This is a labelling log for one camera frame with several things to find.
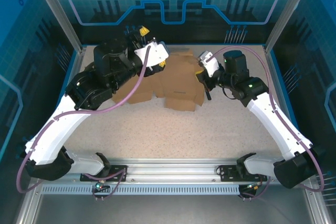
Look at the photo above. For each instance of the brown cardboard box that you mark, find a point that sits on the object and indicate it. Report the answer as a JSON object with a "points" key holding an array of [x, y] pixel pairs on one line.
{"points": [[178, 77]]}

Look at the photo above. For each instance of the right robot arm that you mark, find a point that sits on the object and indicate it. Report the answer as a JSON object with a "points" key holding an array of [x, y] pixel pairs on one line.
{"points": [[274, 127]]}

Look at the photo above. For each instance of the small black hammer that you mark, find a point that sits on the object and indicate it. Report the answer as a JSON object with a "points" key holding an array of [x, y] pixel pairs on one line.
{"points": [[209, 95]]}

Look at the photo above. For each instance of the blue printed side panel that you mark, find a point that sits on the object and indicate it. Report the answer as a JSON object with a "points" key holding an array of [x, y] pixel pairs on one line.
{"points": [[320, 51], [15, 51]]}

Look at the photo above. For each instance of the power connector with green light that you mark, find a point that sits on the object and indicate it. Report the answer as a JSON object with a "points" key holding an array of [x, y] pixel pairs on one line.
{"points": [[99, 185], [254, 187]]}

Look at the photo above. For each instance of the aluminium table side rail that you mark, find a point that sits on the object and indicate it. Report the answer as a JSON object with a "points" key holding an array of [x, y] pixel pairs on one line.
{"points": [[80, 54], [275, 77]]}

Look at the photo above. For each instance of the aluminium frame post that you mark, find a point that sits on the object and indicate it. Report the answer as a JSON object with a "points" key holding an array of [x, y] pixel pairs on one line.
{"points": [[60, 11], [286, 11]]}

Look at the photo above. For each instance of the aluminium mounting rail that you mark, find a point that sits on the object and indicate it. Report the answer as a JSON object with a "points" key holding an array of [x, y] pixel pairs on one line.
{"points": [[170, 169]]}

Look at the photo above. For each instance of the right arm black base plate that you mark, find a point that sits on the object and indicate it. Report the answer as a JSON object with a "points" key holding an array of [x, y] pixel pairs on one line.
{"points": [[227, 172]]}

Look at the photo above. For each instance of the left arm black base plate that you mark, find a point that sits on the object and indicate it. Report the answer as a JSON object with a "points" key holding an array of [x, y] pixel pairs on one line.
{"points": [[116, 169]]}

